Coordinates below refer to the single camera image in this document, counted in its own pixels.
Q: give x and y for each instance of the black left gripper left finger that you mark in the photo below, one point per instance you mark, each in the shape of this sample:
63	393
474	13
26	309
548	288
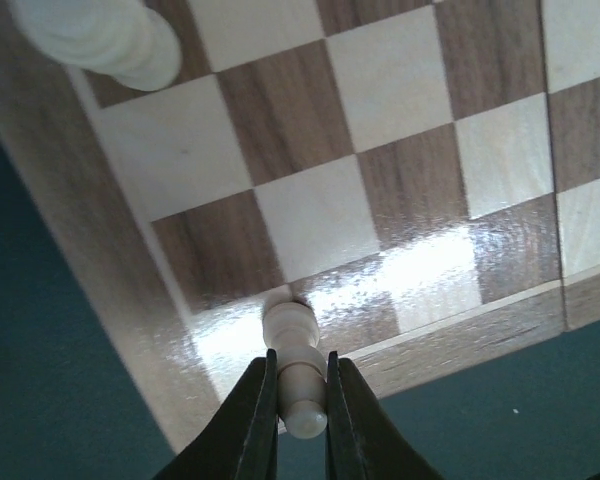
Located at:
240	441

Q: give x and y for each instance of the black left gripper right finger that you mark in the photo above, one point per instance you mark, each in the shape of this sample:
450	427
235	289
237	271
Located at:
361	440

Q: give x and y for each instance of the white chess queen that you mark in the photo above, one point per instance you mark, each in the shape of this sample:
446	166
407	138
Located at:
125	40

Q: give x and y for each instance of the wooden chess board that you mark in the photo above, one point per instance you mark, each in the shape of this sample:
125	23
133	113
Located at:
423	175

